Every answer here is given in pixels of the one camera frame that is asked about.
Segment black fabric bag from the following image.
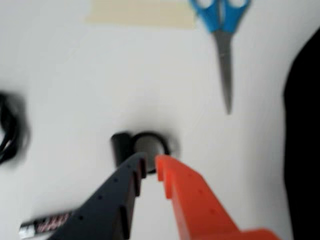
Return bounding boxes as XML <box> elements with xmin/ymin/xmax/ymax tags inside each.
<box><xmin>282</xmin><ymin>26</ymin><xmax>320</xmax><ymax>240</ymax></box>

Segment coiled black USB cable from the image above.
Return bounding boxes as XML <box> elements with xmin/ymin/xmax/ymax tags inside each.
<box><xmin>0</xmin><ymin>90</ymin><xmax>31</xmax><ymax>166</ymax></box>

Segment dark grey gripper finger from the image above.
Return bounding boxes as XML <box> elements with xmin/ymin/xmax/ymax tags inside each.
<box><xmin>46</xmin><ymin>152</ymin><xmax>149</xmax><ymax>240</ymax></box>

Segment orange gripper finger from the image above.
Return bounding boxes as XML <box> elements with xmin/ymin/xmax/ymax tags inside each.
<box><xmin>154</xmin><ymin>154</ymin><xmax>282</xmax><ymax>240</ymax></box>

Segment blue handled scissors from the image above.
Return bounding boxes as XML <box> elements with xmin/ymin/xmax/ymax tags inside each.
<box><xmin>188</xmin><ymin>0</ymin><xmax>252</xmax><ymax>116</ymax></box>

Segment wide masking tape strip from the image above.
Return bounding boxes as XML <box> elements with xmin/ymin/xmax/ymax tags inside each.
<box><xmin>84</xmin><ymin>0</ymin><xmax>197</xmax><ymax>31</ymax></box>

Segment black AA battery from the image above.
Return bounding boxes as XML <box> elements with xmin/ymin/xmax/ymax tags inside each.
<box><xmin>19</xmin><ymin>211</ymin><xmax>74</xmax><ymax>240</ymax></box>

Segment black ring shaped clip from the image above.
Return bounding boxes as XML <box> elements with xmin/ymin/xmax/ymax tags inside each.
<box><xmin>110</xmin><ymin>131</ymin><xmax>180</xmax><ymax>175</ymax></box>

